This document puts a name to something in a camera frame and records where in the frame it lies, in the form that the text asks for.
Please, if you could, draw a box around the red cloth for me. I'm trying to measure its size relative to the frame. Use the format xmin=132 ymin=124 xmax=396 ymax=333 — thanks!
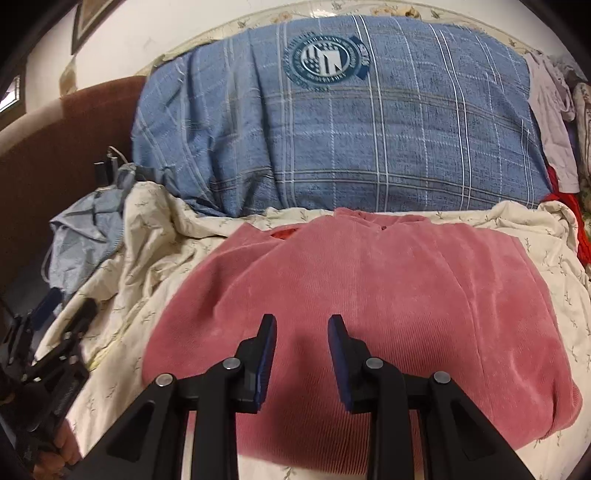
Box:
xmin=542 ymin=182 xmax=591 ymax=266

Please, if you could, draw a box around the wooden framed window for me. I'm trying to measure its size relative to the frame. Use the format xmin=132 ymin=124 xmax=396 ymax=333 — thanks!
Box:
xmin=0 ymin=74 xmax=23 ymax=114

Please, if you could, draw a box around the cream floral bed sheet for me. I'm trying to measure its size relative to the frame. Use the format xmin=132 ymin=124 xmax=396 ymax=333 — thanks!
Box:
xmin=34 ymin=181 xmax=591 ymax=480

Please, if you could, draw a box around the light blue cloth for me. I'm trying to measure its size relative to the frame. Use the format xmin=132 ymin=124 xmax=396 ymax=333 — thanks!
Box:
xmin=48 ymin=164 xmax=139 ymax=301

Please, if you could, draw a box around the grey garment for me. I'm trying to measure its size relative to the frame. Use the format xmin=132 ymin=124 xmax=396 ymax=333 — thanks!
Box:
xmin=549 ymin=55 xmax=586 ymax=88

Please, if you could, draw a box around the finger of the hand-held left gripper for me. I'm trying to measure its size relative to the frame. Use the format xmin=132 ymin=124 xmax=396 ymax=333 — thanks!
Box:
xmin=9 ymin=288 xmax=64 ymax=344
xmin=36 ymin=298 xmax=100 ymax=370

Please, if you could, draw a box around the black charger plug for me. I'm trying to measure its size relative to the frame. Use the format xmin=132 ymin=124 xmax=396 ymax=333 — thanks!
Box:
xmin=95 ymin=157 xmax=116 ymax=188

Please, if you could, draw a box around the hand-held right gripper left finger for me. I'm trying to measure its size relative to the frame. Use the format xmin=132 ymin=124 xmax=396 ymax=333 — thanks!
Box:
xmin=85 ymin=314 xmax=278 ymax=480

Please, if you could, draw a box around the pink corduroy jacket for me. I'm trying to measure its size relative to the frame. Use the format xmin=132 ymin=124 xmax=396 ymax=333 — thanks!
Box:
xmin=142 ymin=208 xmax=583 ymax=472

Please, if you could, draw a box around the lavender garment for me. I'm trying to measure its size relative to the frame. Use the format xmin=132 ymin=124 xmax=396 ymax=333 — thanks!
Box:
xmin=524 ymin=51 xmax=580 ymax=195

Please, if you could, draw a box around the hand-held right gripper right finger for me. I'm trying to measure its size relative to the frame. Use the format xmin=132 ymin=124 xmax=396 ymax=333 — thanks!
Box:
xmin=327 ymin=314 xmax=522 ymax=480

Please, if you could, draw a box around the framed wall picture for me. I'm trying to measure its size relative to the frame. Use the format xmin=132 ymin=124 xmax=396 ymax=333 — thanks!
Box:
xmin=71 ymin=0 xmax=125 ymax=56

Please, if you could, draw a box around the blue plaid quilt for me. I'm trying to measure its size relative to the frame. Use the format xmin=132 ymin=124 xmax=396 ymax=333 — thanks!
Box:
xmin=131 ymin=14 xmax=552 ymax=217

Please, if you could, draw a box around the brown upholstered headboard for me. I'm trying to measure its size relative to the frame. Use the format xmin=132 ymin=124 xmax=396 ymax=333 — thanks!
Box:
xmin=0 ymin=76 xmax=148 ymax=296

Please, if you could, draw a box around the person's left hand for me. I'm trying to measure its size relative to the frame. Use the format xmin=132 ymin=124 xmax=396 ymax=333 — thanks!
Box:
xmin=34 ymin=421 xmax=85 ymax=480

